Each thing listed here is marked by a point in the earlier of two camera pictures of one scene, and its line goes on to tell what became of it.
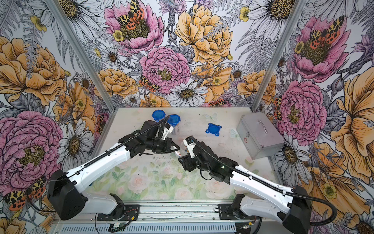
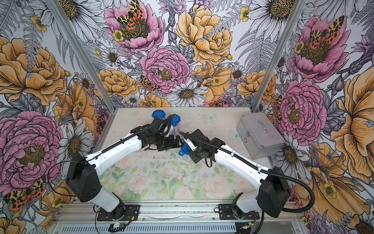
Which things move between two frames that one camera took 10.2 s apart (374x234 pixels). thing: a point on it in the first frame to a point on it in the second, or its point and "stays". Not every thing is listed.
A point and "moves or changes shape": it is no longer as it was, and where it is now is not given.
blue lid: (174, 119) stays
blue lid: (158, 115) stays
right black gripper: (187, 160) to (192, 155)
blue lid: (213, 129) moves or changes shape
